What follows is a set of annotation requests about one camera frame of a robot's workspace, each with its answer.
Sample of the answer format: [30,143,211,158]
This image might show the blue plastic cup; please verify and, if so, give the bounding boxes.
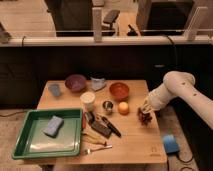
[48,84,61,97]

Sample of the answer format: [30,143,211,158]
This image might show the purple bowl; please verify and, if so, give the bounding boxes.
[65,74,86,92]

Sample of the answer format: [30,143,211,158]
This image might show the white cup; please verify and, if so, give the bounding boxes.
[80,92,95,111]

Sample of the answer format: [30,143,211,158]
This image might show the dark red grape bunch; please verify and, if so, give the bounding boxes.
[137,108,152,125]

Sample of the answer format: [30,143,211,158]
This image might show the blue floor device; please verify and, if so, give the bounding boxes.
[163,135,180,154]

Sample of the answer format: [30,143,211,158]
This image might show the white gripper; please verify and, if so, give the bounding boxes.
[140,92,166,114]

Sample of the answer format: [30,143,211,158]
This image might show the metal fork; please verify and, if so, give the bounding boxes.
[83,145,113,155]

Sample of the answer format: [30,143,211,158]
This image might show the red bowl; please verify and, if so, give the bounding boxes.
[109,82,129,101]

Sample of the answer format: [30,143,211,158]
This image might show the yellow banana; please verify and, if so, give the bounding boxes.
[82,130,107,146]

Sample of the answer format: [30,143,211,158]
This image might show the green plastic tray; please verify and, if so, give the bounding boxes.
[12,108,83,160]

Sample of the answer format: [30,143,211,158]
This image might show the wooden table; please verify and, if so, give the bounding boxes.
[22,80,167,165]

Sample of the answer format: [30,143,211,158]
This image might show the orange fruit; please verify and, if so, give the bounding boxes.
[118,102,129,115]

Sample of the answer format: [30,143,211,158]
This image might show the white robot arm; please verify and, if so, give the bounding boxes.
[140,71,213,130]

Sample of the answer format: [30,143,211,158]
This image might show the blue sponge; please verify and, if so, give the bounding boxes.
[43,116,63,137]

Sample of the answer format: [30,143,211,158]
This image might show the dark brown block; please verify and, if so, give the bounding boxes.
[91,121,111,138]

